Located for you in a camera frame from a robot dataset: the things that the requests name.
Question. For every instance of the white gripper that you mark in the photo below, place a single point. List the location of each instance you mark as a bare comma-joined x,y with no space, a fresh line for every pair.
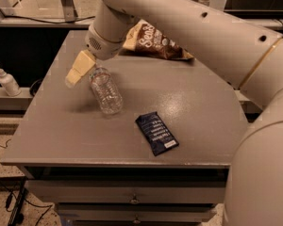
99,47

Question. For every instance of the clear plastic water bottle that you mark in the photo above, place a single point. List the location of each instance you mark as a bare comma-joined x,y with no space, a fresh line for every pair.
105,91

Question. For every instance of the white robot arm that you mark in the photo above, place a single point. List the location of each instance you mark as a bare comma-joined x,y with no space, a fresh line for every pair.
248,57

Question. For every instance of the white pump dispenser bottle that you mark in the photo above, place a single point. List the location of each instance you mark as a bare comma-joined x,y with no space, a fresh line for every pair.
9,84

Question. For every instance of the brown yellow chip bag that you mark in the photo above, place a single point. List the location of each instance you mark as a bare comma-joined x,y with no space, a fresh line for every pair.
144,39

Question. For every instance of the dark blue snack wrapper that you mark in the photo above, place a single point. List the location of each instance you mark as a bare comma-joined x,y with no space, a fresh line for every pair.
156,133

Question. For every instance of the grey drawer cabinet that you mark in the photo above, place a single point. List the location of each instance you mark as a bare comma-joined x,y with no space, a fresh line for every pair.
99,170

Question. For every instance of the metal frame post left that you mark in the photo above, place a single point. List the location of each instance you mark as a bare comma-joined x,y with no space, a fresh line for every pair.
69,11

